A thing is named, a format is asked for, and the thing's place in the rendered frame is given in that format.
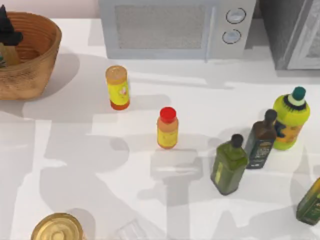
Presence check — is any brown bottle with green label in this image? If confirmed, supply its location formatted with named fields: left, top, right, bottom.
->
left=0, top=42, right=21, bottom=68

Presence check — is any woven wicker basket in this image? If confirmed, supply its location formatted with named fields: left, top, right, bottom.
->
left=0, top=11, right=63, bottom=101

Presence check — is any yellow bottle with clear cap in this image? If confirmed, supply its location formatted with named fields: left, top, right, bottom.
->
left=105, top=65, right=131, bottom=111

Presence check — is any pale microwave oven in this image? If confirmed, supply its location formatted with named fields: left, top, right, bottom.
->
left=98, top=0, right=257, bottom=64

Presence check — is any orange bottle with red cap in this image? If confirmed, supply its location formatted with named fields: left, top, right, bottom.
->
left=156, top=106, right=180, bottom=151

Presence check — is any round microwave knob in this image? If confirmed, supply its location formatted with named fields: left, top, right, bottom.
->
left=225, top=7, right=247, bottom=25
left=221, top=28, right=242, bottom=46

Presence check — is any green square bottle black cap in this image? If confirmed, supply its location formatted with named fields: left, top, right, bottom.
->
left=210, top=133, right=249, bottom=197

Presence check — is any grey cabinet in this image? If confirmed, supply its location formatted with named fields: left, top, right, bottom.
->
left=259, top=0, right=320, bottom=73

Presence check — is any dark brown bottle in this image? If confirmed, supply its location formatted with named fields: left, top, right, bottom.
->
left=244, top=108, right=279, bottom=170

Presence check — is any yellow-green bottle with green cap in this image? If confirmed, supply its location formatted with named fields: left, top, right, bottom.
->
left=272, top=86, right=311, bottom=152

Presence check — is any pale cabinet door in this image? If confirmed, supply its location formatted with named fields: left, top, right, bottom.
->
left=286, top=0, right=320, bottom=71

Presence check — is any green bottle with yellow label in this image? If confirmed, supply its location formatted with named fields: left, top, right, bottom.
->
left=295, top=176, right=320, bottom=227

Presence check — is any microwave door handle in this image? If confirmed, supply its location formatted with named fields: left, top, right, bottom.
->
left=204, top=6, right=217, bottom=64

